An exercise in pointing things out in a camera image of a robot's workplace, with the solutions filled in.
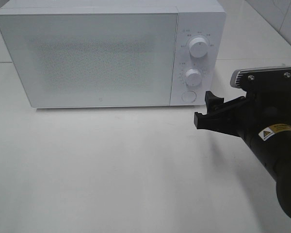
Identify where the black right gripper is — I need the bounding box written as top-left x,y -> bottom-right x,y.
194,67 -> 291,137

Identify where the white round door button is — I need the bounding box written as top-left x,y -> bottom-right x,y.
181,91 -> 197,103

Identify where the white microwave door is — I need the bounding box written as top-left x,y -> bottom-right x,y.
0,14 -> 178,108

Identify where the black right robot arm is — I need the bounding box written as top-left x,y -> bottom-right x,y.
194,66 -> 291,218

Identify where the white microwave oven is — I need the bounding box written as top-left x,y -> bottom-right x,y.
0,0 -> 226,108

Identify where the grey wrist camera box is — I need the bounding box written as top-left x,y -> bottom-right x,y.
229,65 -> 291,89

